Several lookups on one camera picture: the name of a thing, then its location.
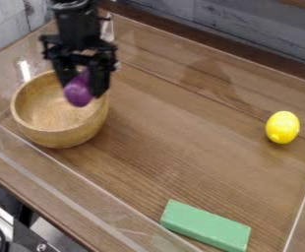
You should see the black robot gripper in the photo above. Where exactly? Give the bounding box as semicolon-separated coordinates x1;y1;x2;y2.
39;34;118;98

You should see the purple toy eggplant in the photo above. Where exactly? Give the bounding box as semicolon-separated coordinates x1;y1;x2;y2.
63;70;94;107

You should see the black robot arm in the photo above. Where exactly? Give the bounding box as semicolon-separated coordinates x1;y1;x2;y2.
39;0;118;97

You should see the brown wooden bowl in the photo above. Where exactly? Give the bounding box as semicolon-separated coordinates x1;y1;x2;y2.
11;71;110;149

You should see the yellow toy lemon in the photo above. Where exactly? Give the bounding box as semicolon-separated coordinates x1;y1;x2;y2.
267;110;300;145

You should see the green rectangular sponge block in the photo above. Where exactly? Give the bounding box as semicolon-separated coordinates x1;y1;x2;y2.
161;200;252;252

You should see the clear acrylic tray wall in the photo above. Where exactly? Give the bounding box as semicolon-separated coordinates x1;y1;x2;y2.
0;125;202;252

